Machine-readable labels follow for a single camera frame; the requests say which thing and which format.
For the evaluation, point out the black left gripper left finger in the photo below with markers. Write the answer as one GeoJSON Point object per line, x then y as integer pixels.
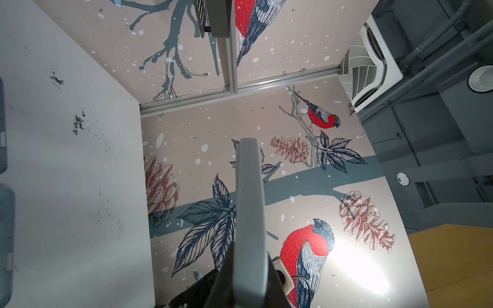
{"type": "Point", "coordinates": [222, 294]}

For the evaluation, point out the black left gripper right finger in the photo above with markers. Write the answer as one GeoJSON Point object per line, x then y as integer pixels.
{"type": "Point", "coordinates": [275, 296]}

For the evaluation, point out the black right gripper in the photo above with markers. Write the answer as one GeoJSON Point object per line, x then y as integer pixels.
{"type": "Point", "coordinates": [197, 294]}

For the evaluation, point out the black phone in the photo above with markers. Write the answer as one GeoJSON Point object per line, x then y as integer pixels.
{"type": "Point", "coordinates": [250, 264]}

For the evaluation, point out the large phone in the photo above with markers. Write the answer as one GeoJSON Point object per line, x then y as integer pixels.
{"type": "Point", "coordinates": [7, 243]}

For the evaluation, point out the small phone light case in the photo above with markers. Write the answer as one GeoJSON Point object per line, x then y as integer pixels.
{"type": "Point", "coordinates": [3, 148]}

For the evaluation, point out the ceiling air conditioner unit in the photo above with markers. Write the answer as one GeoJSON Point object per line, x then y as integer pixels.
{"type": "Point", "coordinates": [368, 68]}

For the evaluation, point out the round ceiling spotlight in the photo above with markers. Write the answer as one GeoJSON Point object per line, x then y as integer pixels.
{"type": "Point", "coordinates": [481, 79]}

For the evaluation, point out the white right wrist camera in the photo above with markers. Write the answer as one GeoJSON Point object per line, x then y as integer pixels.
{"type": "Point", "coordinates": [283, 275]}

